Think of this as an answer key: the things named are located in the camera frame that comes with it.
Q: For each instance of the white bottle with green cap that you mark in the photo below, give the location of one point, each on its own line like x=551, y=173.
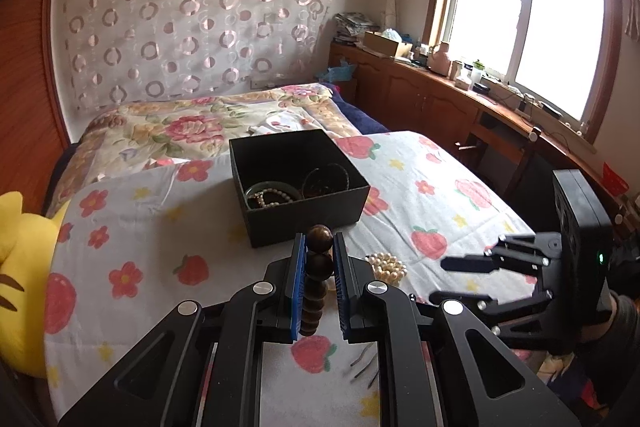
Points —
x=477, y=74

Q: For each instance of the red paper item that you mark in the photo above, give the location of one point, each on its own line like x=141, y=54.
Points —
x=616, y=179

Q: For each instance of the stack of folded papers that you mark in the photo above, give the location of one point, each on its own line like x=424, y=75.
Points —
x=355, y=24

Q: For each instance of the person's right forearm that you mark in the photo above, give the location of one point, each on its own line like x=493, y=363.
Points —
x=625, y=322

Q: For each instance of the open cardboard box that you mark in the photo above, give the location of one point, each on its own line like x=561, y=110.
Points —
x=382, y=44

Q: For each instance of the brown wooden wardrobe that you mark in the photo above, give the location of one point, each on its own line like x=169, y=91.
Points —
x=25, y=82

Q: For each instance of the wooden chair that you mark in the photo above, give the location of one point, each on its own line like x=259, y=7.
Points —
x=492, y=157

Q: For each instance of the pink thermos jug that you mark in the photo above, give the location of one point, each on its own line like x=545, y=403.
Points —
x=441, y=59

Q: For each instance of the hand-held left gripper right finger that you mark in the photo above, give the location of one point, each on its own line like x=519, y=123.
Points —
x=342, y=292

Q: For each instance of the yellow plush toy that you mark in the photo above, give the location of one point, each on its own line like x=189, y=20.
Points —
x=22, y=287

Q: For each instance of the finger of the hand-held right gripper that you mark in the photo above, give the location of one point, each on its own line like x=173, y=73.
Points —
x=475, y=263
x=465, y=298

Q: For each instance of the small black case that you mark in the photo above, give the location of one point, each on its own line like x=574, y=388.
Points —
x=482, y=88

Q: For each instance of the white round device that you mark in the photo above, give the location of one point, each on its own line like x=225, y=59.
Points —
x=535, y=134

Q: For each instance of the green jade bangle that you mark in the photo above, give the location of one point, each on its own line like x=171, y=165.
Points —
x=252, y=188

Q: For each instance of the circle pattern wall cloth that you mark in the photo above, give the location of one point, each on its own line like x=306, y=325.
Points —
x=200, y=7

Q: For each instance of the long wooden cabinet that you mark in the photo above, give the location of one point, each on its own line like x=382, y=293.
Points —
x=425, y=97

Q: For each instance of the blue plastic bag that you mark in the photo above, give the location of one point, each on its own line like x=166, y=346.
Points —
x=340, y=72

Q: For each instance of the floral quilt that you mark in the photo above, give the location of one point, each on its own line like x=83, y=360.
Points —
x=190, y=127

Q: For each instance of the black cardboard box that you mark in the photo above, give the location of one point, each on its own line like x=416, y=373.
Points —
x=300, y=222

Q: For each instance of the strawberry print blanket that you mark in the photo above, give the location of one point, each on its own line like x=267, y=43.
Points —
x=150, y=232

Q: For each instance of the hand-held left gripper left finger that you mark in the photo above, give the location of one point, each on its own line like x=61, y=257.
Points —
x=298, y=292

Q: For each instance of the dark u-shaped hairpin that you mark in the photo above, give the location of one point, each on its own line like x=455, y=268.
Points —
x=367, y=374
x=361, y=357

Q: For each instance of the wooden frame window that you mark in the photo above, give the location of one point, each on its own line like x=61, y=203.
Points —
x=530, y=7

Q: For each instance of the dark blue bed sheet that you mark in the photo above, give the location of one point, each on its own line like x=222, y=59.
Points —
x=360, y=114

